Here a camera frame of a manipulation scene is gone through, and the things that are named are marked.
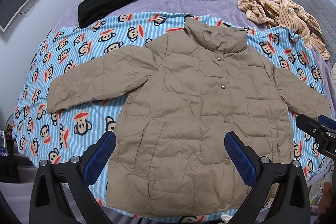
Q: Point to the grey quilted headboard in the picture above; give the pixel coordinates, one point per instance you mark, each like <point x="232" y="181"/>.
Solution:
<point x="324" y="12"/>

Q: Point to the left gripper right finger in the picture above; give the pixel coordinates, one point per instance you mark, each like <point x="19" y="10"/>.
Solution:
<point x="291" y="201"/>

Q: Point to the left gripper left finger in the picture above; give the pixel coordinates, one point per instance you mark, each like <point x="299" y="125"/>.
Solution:
<point x="48" y="202"/>

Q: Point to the beige striped garment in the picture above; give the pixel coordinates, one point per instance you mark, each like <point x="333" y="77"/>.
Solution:
<point x="286" y="13"/>

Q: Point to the khaki puffer jacket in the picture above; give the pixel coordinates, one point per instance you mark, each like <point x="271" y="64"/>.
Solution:
<point x="177" y="166"/>

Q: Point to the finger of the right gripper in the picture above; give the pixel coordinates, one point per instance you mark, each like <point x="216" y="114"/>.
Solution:
<point x="325" y="140"/>
<point x="326" y="124"/>

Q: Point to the blue monkey print blanket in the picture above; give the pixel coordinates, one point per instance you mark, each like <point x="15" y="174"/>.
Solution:
<point x="60" y="136"/>

